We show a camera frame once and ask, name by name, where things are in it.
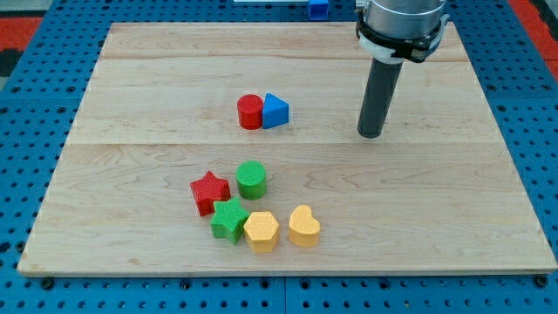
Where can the red star block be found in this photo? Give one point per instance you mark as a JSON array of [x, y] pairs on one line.
[[208, 189]]

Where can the yellow heart block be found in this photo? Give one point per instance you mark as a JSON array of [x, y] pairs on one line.
[[304, 228]]

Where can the red cylinder block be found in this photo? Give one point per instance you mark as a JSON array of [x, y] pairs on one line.
[[249, 108]]

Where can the green star block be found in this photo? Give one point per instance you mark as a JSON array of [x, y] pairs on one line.
[[228, 220]]

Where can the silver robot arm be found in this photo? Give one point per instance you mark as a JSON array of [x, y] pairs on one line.
[[400, 4]]

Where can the yellow hexagon block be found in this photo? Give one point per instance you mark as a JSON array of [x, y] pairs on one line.
[[261, 231]]

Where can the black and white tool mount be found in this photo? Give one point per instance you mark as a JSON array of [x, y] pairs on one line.
[[395, 35]]

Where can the green cylinder block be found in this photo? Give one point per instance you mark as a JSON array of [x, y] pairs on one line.
[[251, 178]]

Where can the blue cube block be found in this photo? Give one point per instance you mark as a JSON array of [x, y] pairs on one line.
[[318, 10]]

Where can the blue triangle block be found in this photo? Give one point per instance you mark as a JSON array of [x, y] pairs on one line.
[[275, 111]]

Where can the wooden board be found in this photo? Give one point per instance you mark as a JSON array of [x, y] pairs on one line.
[[437, 193]]

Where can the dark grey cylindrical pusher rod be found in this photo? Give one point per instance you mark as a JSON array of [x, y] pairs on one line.
[[377, 98]]

